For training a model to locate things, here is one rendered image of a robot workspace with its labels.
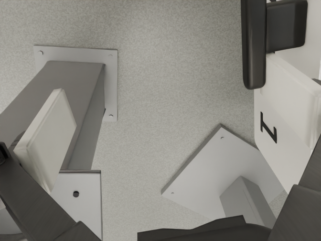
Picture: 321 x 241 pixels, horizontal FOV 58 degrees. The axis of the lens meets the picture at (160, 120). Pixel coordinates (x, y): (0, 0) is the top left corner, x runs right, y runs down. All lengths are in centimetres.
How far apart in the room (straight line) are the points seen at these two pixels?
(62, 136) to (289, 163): 17
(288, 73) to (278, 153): 12
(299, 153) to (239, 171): 118
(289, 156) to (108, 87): 96
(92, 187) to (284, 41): 31
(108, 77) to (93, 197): 77
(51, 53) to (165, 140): 58
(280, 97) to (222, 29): 97
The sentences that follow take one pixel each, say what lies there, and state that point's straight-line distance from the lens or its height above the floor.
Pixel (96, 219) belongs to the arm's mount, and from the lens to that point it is 45.
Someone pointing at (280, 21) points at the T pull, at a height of 91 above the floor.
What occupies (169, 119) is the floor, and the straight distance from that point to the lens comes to 123.
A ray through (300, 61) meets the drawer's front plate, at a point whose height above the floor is 91.
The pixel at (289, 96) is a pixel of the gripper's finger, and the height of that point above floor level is 94.
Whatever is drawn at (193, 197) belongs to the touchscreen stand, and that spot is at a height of 4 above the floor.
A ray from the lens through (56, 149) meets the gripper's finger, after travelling 17.
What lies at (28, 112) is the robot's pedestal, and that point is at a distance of 77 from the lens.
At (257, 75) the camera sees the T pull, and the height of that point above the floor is 91.
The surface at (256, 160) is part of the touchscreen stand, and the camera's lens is 141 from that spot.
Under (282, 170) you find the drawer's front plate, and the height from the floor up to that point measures 89.
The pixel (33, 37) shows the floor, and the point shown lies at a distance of 117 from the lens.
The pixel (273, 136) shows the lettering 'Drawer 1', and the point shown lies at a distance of 27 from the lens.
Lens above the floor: 108
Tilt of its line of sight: 61 degrees down
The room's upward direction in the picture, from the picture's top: 172 degrees clockwise
